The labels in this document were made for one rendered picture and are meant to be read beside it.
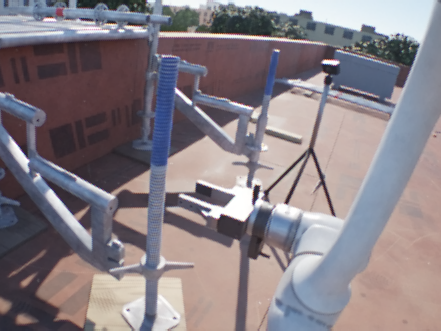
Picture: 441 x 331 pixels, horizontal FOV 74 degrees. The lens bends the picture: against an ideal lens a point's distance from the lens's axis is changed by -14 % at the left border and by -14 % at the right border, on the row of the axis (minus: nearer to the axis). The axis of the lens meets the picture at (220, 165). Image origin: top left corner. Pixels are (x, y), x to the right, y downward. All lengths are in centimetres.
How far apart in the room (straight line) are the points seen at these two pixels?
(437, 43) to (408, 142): 13
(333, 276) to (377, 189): 13
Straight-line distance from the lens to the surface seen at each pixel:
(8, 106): 111
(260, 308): 119
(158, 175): 74
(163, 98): 68
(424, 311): 151
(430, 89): 46
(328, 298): 51
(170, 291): 116
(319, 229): 63
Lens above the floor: 87
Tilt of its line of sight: 25 degrees down
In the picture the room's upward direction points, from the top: 10 degrees clockwise
